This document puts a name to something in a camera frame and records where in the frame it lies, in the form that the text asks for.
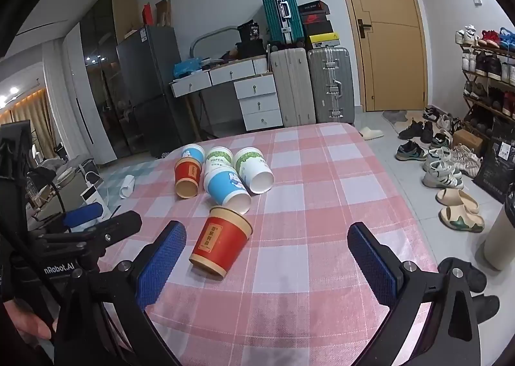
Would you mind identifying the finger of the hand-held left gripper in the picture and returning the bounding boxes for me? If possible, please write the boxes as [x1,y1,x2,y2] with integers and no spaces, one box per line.
[39,211,143,263]
[61,202,104,230]

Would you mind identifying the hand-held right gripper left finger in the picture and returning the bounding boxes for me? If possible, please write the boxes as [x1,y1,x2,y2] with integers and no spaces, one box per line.
[54,220,190,366]

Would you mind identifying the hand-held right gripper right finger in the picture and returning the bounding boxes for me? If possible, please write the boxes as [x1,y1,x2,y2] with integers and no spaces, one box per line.
[347,222,482,366]

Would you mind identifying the red paper cup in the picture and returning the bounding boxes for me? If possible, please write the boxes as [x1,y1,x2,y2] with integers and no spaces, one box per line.
[189,206,253,280]
[174,157,202,199]

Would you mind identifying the blue and white paper cup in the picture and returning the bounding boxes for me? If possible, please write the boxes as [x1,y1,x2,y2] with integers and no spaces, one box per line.
[180,143,206,165]
[203,169,253,215]

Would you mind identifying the green and white paper cup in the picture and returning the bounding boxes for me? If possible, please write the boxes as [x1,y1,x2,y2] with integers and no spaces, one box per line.
[204,146,235,174]
[234,147,275,195]

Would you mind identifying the person's left hand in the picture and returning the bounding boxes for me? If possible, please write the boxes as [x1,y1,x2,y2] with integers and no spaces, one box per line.
[15,301,56,341]

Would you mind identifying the small white device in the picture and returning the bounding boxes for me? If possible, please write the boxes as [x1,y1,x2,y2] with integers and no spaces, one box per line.
[80,185,103,206]

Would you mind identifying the pink checked tablecloth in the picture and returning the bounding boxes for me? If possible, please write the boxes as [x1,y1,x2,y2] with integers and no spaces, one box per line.
[97,122,441,366]

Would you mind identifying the beige foam slipper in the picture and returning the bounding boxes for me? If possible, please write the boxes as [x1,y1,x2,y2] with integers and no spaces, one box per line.
[438,206,485,233]
[435,188,481,214]

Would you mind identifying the black slipper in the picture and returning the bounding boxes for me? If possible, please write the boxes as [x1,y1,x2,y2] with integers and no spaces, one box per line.
[469,294,501,324]
[436,257,487,293]

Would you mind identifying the beige curtain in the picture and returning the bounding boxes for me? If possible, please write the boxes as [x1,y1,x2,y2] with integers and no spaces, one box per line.
[0,88,53,157]

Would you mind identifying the white sheer curtain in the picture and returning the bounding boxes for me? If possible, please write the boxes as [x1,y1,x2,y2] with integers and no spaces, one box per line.
[42,44,81,149]

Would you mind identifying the cluster of assorted sneakers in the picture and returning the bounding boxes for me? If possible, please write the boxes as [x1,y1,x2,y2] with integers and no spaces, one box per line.
[396,106,483,190]

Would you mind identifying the dark glass cabinet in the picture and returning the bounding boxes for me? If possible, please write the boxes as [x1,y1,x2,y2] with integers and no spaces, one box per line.
[78,0,137,161]

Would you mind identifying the white waste bin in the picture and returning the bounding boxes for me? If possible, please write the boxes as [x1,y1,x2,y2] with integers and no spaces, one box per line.
[483,193,515,271]

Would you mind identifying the grey refrigerator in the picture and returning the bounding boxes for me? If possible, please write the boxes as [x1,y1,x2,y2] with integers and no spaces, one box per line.
[117,25,194,157]

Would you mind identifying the grey door mat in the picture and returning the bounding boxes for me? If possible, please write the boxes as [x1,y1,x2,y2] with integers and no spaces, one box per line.
[382,109,417,123]

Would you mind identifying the small cardboard box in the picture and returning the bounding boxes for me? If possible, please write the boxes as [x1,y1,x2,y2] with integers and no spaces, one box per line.
[453,129,483,155]

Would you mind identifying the black printed bag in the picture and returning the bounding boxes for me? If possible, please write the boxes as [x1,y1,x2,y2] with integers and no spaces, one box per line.
[473,117,515,203]

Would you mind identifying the blue plastic bag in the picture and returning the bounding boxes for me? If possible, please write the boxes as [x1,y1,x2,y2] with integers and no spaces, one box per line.
[173,59,206,79]

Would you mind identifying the silver hard suitcase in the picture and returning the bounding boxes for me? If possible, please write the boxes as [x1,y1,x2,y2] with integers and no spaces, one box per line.
[308,47,355,125]

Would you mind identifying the white drawer cabinet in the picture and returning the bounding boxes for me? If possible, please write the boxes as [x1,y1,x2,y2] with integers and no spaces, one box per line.
[233,75,283,132]

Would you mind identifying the white desk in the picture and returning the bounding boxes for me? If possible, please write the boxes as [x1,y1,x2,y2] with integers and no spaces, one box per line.
[169,55,278,141]

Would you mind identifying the white hard suitcase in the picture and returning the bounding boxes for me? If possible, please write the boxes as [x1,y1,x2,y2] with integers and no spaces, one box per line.
[269,47,316,128]

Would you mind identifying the wooden door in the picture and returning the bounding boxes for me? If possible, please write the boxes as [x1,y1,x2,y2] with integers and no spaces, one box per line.
[330,0,427,112]

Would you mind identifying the grey arched tube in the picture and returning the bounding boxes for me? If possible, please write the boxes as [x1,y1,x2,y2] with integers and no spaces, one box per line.
[190,27,242,61]

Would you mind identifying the brown paper bag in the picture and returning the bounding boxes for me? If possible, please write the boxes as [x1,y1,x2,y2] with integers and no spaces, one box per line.
[155,0,172,27]

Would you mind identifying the wooden shoe rack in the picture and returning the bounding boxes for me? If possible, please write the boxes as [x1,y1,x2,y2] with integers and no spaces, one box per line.
[454,26,515,137]

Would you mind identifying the black and yellow shoe box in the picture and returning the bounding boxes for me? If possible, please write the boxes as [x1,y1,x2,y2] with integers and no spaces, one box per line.
[304,32,339,50]

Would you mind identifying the rows of stored shoes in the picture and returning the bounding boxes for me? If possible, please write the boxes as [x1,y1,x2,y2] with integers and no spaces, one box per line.
[455,25,515,117]

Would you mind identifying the black carton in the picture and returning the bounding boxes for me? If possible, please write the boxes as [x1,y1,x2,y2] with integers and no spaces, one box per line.
[237,20,260,45]

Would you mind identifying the red and black shoe box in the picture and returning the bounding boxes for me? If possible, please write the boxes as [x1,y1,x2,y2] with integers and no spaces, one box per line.
[302,13,332,33]

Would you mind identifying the teal hard suitcase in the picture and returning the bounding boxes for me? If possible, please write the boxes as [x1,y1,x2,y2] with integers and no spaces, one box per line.
[259,0,305,45]

